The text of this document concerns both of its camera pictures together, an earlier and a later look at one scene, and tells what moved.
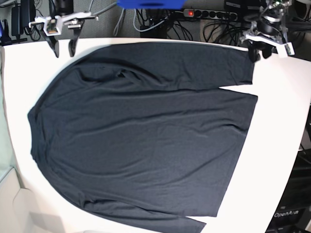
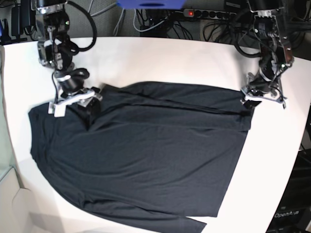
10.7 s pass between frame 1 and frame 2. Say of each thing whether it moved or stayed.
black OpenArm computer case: stayed
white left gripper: moved
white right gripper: moved
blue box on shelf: stayed
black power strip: stayed
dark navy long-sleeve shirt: moved
